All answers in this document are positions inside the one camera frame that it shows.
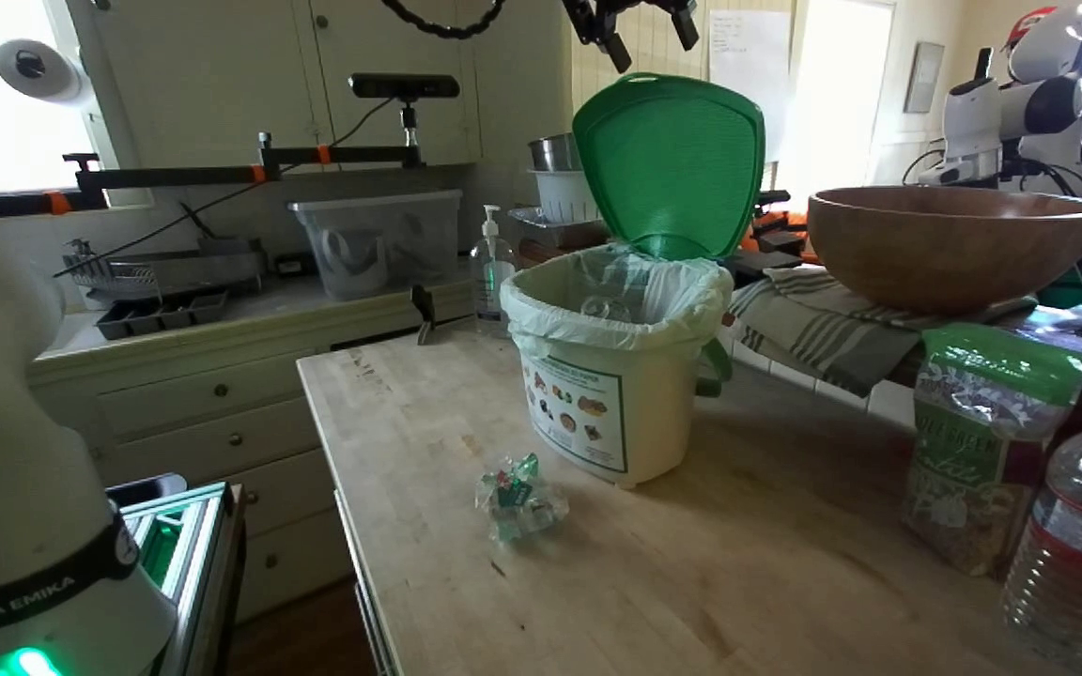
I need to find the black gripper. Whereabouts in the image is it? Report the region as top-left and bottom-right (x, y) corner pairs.
(560, 0), (697, 70)

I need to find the small clear water bottle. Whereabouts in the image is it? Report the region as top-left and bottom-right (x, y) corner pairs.
(580, 293), (641, 324)

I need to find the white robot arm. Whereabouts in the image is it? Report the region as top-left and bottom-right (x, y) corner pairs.
(0, 259), (180, 676)

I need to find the green bin lid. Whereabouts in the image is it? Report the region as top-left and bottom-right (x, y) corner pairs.
(571, 70), (766, 259)

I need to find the green bin liner bag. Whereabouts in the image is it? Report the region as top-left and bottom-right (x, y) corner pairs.
(500, 245), (731, 364)

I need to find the white compost bin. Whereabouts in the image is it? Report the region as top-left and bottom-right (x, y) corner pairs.
(500, 245), (736, 492)

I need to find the metal pot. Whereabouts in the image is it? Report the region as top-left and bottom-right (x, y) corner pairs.
(527, 133), (580, 174)

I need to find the hand sanitizer pump bottle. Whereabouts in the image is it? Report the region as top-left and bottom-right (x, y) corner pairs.
(476, 205), (515, 319)

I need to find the clear plastic storage tub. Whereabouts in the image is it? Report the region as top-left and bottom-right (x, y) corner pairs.
(293, 192), (461, 299)

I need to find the large wooden bowl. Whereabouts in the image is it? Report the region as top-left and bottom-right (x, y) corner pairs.
(806, 184), (1082, 314)

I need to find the crumpled green plastic wrapper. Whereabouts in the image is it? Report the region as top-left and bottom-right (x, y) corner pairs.
(476, 455), (571, 548)

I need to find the green snack bag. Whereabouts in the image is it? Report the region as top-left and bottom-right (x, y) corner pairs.
(903, 324), (1082, 573)

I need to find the white drawer cabinet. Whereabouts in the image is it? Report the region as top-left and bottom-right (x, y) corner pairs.
(27, 274), (482, 627)

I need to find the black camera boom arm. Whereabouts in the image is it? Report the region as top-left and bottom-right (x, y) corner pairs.
(0, 70), (461, 219)

